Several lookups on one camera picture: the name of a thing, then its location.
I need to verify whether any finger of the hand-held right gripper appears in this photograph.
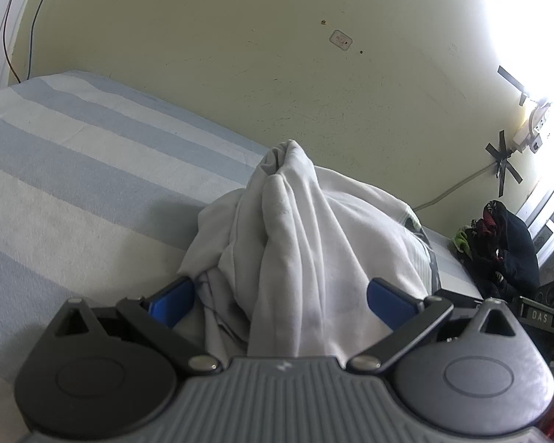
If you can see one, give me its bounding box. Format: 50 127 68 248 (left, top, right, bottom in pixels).
436 288 485 311

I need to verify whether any white window frame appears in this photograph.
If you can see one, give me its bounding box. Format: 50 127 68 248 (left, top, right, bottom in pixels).
519 161 554 269

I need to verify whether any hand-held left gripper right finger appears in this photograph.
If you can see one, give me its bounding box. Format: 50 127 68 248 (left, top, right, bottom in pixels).
348 278 520 374

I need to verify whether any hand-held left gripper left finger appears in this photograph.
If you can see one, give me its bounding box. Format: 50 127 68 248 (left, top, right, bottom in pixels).
54 277 223 375

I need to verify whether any red thin wire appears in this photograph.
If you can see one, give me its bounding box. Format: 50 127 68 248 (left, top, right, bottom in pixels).
0 0 30 85

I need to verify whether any navy clothes pile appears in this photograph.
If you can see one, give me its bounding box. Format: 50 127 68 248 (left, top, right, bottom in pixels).
471 200 542 297

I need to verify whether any striped bedsheet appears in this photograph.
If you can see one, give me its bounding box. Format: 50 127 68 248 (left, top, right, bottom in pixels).
0 70 483 443

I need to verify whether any grey wall cable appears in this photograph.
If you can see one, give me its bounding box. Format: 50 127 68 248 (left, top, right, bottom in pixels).
412 164 497 211

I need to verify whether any white garment with black trim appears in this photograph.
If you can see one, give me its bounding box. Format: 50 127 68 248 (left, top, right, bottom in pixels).
178 140 441 361

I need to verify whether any green cloth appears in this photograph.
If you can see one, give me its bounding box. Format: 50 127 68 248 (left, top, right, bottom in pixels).
451 226 473 255

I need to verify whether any small wall sticker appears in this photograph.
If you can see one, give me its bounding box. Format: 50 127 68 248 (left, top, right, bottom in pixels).
329 30 354 51

